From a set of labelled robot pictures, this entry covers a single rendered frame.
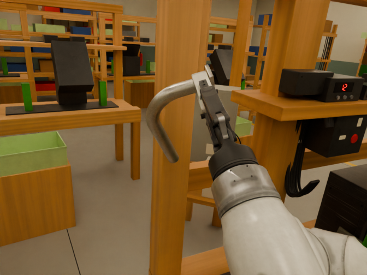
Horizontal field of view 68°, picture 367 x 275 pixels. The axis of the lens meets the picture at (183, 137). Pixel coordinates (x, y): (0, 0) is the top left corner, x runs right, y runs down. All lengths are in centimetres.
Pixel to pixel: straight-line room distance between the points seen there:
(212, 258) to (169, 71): 78
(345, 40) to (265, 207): 1116
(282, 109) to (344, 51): 1066
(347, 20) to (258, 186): 1123
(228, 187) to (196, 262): 81
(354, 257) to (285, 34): 66
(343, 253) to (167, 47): 55
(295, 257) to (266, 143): 68
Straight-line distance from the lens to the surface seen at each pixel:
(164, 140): 65
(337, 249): 47
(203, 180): 100
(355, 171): 131
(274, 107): 81
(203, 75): 56
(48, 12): 716
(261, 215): 36
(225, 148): 42
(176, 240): 97
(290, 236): 35
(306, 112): 86
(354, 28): 1139
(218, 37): 914
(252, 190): 37
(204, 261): 118
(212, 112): 44
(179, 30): 72
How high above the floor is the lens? 170
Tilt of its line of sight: 20 degrees down
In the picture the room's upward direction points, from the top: 4 degrees clockwise
